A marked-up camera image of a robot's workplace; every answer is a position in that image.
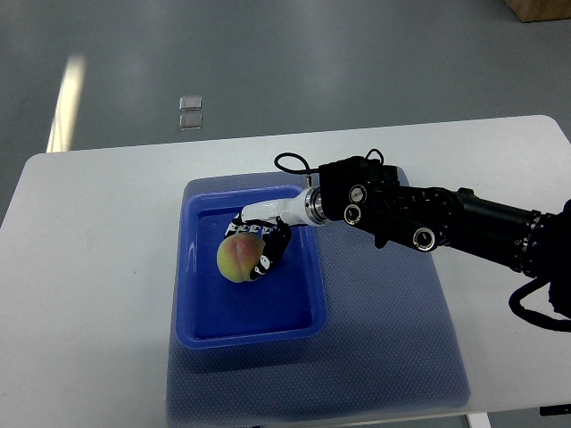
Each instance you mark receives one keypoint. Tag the wooden box corner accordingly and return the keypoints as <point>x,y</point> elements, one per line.
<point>539,10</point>

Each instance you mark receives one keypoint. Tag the metal floor plate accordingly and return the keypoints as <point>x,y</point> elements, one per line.
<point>190,103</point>
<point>190,121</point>

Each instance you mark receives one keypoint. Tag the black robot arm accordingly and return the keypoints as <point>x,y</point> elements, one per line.
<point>366,193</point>

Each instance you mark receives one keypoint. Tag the grey blue mat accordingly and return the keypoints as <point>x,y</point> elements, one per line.
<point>389,344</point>

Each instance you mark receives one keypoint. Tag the blue plastic tray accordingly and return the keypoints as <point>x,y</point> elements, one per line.
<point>212,312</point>

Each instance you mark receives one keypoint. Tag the upper metal floor plate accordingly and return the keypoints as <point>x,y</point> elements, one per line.
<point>190,103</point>

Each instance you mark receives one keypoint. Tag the yellow red peach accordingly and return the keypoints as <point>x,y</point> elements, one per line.
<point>238,255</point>

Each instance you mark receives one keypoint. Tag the white table leg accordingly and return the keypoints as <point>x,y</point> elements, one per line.
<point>479,420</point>

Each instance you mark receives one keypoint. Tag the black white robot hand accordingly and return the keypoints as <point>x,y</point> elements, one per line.
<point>273,221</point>

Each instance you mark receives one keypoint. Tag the lower metal floor plate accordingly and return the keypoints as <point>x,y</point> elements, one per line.
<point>190,121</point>

